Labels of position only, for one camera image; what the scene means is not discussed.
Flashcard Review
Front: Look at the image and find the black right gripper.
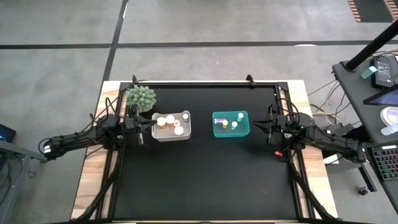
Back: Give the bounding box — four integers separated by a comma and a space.
252, 104, 289, 145

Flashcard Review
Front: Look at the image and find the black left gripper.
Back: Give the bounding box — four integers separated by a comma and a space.
124, 105, 158, 146

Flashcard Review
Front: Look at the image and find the teal plastic bin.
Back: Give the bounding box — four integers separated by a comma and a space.
211, 110, 251, 139

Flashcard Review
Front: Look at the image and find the white plastic bin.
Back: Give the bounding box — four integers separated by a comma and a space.
151, 110, 192, 142

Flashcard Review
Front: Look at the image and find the green succulent plant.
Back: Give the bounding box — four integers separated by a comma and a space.
125, 85, 157, 113

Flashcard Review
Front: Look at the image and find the white paper sheet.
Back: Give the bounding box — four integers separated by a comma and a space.
323, 154, 340, 165

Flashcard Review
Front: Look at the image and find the grey side desk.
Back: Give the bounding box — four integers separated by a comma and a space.
331, 46, 398, 215

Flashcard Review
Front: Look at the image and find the small teal box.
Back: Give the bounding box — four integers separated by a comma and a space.
360, 65, 378, 80

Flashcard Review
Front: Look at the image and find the dark tablet screen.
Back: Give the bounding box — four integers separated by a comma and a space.
363, 85, 398, 106

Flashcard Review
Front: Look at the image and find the pale white object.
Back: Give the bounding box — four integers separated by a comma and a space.
381, 123, 398, 136

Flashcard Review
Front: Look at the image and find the white tape roll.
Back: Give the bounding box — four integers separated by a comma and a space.
379, 106, 398, 127

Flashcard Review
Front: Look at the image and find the black backlit keyboard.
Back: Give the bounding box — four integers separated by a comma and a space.
371, 146, 398, 182

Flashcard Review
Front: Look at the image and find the black slanted pole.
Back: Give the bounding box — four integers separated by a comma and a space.
345, 20, 398, 72

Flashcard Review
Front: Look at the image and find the black power adapter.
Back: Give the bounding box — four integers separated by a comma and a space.
373, 55, 397, 90

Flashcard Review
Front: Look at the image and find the grey metal cart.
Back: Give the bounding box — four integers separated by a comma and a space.
0, 139, 50, 215

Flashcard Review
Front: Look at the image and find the blue lit device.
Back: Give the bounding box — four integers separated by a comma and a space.
0, 123, 17, 143

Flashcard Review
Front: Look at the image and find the black mat striped border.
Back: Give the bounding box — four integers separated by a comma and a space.
347, 0, 398, 23

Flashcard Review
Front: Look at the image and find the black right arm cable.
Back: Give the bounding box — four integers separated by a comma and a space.
275, 98, 300, 124

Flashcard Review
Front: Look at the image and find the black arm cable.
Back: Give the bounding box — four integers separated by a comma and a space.
275, 98, 300, 124
104, 96, 121, 118

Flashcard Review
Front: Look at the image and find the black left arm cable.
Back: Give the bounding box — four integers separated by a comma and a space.
104, 96, 121, 118

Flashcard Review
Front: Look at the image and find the black aluminium table frame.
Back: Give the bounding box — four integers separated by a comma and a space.
70, 80, 340, 224

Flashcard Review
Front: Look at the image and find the grey floor cable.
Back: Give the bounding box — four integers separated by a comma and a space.
307, 79, 338, 97

